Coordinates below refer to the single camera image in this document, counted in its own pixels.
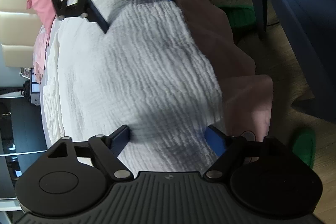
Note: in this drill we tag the light pink crumpled blanket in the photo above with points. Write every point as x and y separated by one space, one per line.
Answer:
42 44

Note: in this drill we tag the dusty pink trousers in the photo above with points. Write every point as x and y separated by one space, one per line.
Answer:
247 97

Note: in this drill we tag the white nightstand shelf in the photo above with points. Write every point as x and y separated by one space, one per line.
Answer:
31 88

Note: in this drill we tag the cream padded headboard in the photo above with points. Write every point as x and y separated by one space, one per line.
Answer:
19 29

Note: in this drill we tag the green slipper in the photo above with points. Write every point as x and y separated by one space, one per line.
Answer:
239 15

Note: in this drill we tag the dark blue furniture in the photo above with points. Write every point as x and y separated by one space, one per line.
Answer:
309 26

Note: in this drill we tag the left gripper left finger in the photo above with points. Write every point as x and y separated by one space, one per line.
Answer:
92 159

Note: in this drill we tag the white crinkle cloth garment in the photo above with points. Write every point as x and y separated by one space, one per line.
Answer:
146 72

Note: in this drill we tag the pink pillow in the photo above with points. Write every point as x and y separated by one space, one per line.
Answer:
45 11

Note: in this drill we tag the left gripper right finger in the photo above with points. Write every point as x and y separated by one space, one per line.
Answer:
232 151

